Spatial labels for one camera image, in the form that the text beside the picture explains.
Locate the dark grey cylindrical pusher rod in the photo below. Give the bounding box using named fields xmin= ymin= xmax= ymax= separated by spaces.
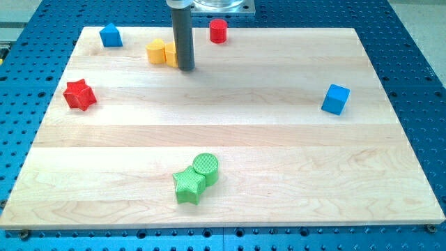
xmin=171 ymin=6 xmax=195 ymax=72

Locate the silver tool holder collar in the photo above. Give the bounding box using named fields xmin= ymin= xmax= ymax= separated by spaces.
xmin=166 ymin=0 xmax=193 ymax=9

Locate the red cylinder block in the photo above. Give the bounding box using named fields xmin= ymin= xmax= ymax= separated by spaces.
xmin=209 ymin=19 xmax=228 ymax=44

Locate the red star block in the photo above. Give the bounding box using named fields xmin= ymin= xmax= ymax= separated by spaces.
xmin=63 ymin=79 xmax=97 ymax=111

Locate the green star block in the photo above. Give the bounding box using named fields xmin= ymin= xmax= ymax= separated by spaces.
xmin=173 ymin=166 xmax=206 ymax=205

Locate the yellow hexagon block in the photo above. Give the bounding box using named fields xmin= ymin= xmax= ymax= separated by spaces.
xmin=164 ymin=42 xmax=178 ymax=68

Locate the yellow heart block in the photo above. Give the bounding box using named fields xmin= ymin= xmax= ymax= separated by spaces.
xmin=146 ymin=38 xmax=166 ymax=64

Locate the light wooden board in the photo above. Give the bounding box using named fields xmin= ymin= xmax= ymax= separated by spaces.
xmin=1 ymin=26 xmax=445 ymax=230

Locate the green cylinder block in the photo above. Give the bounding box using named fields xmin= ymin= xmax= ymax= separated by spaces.
xmin=192 ymin=153 xmax=219 ymax=187

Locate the blue cube block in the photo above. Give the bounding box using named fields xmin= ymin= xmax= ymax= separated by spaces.
xmin=321 ymin=84 xmax=351 ymax=116

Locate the left front board clamp screw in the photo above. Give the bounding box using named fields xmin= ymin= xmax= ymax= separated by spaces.
xmin=17 ymin=229 xmax=30 ymax=241

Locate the board clamp screw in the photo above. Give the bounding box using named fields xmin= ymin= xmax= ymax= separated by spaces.
xmin=425 ymin=225 xmax=437 ymax=234
xmin=17 ymin=229 xmax=30 ymax=241

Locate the right front board clamp screw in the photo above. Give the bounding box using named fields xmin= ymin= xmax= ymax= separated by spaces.
xmin=425 ymin=225 xmax=437 ymax=234

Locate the silver robot base mount plate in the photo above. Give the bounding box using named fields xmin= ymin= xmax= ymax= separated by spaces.
xmin=191 ymin=0 xmax=256 ymax=16

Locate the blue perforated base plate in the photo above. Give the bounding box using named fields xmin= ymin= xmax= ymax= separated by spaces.
xmin=1 ymin=1 xmax=445 ymax=250

